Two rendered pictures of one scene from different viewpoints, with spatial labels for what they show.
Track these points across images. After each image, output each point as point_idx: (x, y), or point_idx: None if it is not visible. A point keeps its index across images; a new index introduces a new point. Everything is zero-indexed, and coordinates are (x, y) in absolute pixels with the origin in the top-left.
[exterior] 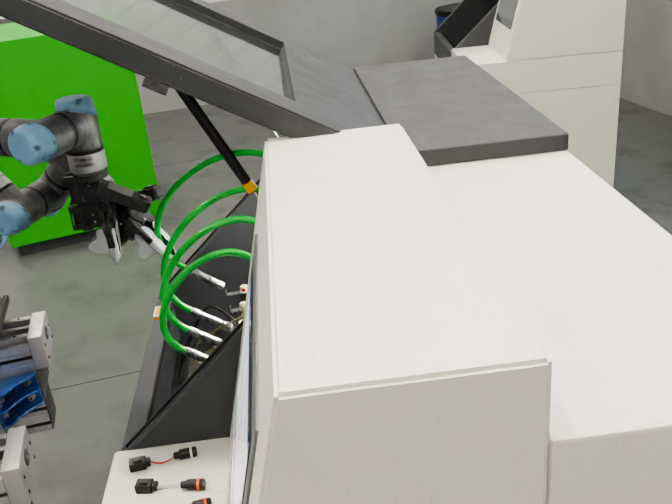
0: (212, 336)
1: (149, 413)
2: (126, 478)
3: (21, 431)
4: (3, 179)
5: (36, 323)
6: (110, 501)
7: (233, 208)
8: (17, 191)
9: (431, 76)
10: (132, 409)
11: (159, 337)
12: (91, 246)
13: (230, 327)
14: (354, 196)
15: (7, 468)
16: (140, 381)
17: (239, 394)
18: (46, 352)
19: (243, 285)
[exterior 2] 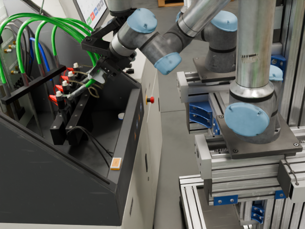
0: (86, 77)
1: (128, 101)
2: (135, 70)
3: (181, 83)
4: (181, 16)
5: (202, 146)
6: (140, 65)
7: (26, 131)
8: (174, 24)
9: None
10: (135, 102)
11: (119, 143)
12: (135, 52)
13: (76, 76)
14: None
15: (180, 72)
16: (131, 116)
17: (86, 5)
18: (194, 146)
19: (58, 92)
